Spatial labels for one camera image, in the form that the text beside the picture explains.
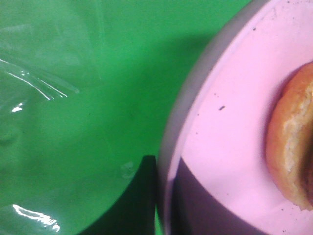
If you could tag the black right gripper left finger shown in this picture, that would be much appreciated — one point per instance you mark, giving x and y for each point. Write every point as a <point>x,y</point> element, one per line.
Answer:
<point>135,210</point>

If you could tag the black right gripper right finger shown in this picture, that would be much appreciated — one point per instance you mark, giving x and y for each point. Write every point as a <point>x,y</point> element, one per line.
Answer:
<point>196,212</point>

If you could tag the pink round plate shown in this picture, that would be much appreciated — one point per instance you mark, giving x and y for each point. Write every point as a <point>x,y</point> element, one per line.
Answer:
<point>219,121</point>

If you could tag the burger with sesame bun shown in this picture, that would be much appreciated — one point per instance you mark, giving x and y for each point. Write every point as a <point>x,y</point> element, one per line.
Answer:
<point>289,140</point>

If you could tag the clear plastic tape patch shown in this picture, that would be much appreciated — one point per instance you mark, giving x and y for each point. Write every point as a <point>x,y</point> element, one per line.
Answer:
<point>61,122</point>

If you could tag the green table cloth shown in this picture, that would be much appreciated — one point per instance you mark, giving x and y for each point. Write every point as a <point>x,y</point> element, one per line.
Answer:
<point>145,47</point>

